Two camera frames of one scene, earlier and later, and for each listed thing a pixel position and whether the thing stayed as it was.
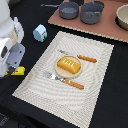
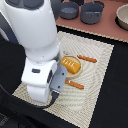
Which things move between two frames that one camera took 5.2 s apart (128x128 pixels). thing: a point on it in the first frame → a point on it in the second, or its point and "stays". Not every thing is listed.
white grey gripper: x=12 y=52 → x=40 y=77
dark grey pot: x=91 y=12 stays
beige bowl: x=121 y=18 stays
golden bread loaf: x=68 y=65 stays
